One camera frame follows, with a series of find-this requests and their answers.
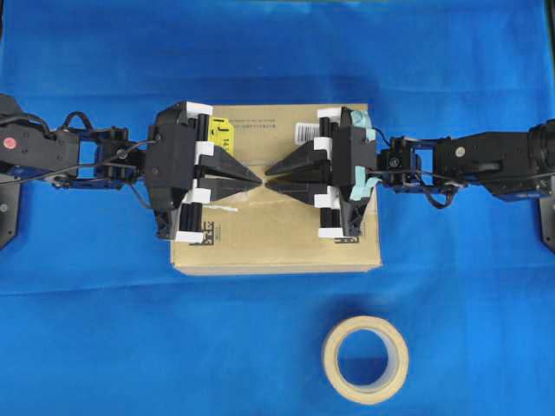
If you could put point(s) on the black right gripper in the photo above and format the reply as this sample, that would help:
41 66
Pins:
347 140

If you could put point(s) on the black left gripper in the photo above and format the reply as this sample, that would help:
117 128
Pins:
177 145

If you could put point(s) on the brown cardboard box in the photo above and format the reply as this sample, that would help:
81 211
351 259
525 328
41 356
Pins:
262 231

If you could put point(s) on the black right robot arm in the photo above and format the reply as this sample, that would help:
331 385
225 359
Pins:
509 165

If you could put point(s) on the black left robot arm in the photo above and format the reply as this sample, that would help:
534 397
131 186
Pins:
74 156

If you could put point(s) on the beige masking tape roll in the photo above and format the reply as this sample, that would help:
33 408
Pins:
365 359

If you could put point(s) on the blue table cloth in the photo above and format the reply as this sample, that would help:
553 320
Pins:
95 320

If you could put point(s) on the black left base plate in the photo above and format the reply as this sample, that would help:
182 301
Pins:
9 214

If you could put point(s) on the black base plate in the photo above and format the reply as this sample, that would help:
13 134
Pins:
9 214
546 212

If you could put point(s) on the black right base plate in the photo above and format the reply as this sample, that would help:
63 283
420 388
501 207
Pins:
546 212

